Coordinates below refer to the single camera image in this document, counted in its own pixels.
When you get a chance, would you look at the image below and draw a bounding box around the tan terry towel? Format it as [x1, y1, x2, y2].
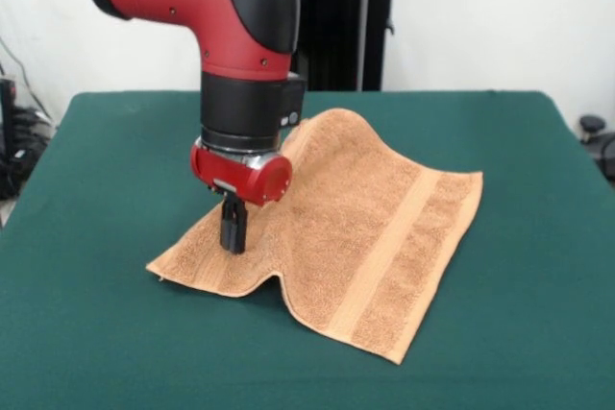
[145, 108, 484, 366]

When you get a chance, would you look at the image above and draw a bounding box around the black computer case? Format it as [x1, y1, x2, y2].
[0, 77, 19, 161]

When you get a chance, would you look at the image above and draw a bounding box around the dark green table cloth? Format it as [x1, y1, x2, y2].
[0, 89, 615, 410]

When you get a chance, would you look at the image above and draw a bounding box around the black equipment pile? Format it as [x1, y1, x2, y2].
[0, 107, 55, 200]

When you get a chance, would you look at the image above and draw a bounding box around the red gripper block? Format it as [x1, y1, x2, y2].
[189, 136, 294, 255]

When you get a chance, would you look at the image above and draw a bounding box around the grey pedestal leg with caster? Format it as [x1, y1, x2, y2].
[578, 114, 615, 176]

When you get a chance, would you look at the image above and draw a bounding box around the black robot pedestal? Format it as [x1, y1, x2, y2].
[290, 0, 417, 93]

